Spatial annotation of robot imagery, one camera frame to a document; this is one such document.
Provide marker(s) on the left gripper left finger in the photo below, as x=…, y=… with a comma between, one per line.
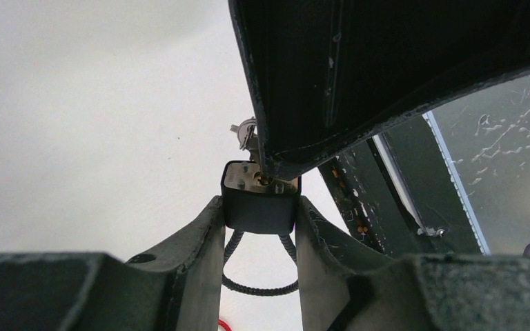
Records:
x=174, y=285

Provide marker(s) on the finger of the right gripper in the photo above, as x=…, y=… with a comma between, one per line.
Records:
x=325, y=75

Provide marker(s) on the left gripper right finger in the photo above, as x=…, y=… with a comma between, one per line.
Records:
x=345, y=285

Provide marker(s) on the black cable lock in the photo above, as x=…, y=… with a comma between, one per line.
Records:
x=257, y=204

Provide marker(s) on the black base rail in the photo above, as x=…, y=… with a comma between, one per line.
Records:
x=399, y=192

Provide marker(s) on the red cable lock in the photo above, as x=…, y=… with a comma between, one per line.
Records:
x=223, y=326

